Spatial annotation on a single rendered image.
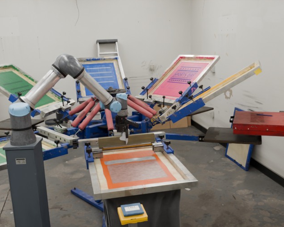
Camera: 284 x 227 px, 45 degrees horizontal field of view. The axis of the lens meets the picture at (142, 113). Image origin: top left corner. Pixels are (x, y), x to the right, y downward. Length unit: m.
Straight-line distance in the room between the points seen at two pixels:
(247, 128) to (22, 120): 1.66
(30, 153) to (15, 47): 4.51
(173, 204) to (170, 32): 4.96
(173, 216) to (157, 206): 0.13
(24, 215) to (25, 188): 0.18
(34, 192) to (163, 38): 4.97
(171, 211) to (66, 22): 4.84
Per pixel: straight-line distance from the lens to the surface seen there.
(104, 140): 2.43
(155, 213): 2.10
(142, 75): 6.60
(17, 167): 2.15
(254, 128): 2.77
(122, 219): 1.69
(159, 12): 6.66
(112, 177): 2.14
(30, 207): 2.24
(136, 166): 2.29
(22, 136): 2.10
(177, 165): 2.20
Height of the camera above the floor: 1.80
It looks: 13 degrees down
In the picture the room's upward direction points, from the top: 2 degrees counter-clockwise
